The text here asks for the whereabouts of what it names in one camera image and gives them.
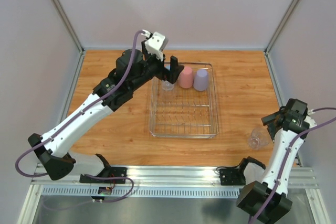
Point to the aluminium frame post left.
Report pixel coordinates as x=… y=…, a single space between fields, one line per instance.
x=62 y=14

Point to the lavender plastic cup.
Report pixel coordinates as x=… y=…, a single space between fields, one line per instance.
x=201 y=80

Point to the slotted white cable duct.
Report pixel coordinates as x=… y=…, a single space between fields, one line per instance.
x=232 y=193

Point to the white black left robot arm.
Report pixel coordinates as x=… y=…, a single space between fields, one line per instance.
x=52 y=148

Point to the pink plastic cup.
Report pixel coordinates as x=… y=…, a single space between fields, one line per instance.
x=186 y=78

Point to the aluminium frame post right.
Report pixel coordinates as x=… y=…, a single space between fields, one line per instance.
x=283 y=22

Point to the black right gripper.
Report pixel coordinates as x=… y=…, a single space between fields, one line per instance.
x=271 y=120

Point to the aluminium front rail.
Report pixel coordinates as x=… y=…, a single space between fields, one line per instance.
x=204 y=177

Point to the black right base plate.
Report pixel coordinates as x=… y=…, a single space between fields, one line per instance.
x=231 y=177

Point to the clear glass cup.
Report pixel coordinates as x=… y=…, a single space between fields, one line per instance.
x=258 y=138
x=167 y=86

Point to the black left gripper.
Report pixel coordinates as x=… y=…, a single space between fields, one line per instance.
x=172 y=75

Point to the metal wire dish rack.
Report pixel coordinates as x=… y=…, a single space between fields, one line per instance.
x=184 y=113

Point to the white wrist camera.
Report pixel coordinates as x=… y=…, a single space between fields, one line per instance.
x=310 y=120
x=155 y=44

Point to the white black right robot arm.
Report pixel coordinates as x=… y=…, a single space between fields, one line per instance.
x=264 y=197

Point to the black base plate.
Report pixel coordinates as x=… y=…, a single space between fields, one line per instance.
x=231 y=177
x=115 y=175

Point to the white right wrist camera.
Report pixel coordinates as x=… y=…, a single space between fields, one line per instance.
x=310 y=120

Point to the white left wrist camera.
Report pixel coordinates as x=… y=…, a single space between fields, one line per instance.
x=155 y=44

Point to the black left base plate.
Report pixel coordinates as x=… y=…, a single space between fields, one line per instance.
x=115 y=175

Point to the aluminium frame post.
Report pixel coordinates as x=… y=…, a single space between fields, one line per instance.
x=283 y=22
x=62 y=14

